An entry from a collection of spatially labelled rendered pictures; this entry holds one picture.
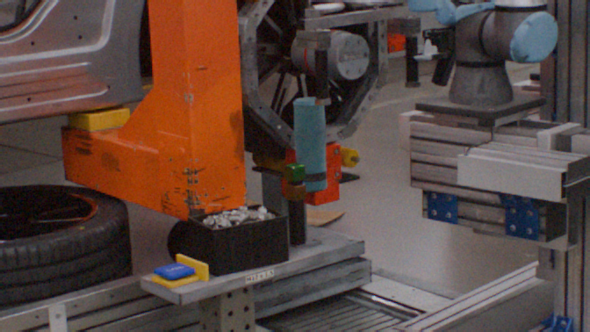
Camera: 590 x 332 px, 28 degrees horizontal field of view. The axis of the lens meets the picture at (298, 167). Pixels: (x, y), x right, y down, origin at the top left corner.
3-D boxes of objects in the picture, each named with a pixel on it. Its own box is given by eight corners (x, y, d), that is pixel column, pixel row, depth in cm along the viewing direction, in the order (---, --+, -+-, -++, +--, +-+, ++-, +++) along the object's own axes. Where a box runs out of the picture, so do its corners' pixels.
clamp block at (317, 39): (310, 45, 325) (309, 25, 324) (331, 47, 318) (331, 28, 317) (295, 46, 322) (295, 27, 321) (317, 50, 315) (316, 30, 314)
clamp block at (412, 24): (399, 32, 346) (399, 13, 345) (421, 33, 339) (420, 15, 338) (386, 33, 343) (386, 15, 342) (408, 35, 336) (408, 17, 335)
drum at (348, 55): (325, 71, 356) (323, 25, 353) (373, 78, 340) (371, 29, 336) (288, 77, 347) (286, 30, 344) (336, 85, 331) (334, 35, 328)
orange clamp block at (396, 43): (370, 51, 368) (392, 47, 373) (388, 54, 362) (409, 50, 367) (370, 29, 366) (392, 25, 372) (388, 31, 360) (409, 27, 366)
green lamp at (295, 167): (296, 176, 296) (295, 162, 295) (306, 179, 293) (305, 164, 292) (284, 180, 294) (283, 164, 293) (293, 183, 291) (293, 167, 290)
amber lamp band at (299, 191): (297, 196, 298) (296, 181, 297) (306, 199, 295) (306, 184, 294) (284, 199, 295) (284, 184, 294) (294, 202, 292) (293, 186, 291)
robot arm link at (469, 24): (483, 53, 287) (482, -4, 284) (521, 58, 276) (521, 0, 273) (444, 58, 281) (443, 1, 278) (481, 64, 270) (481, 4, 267)
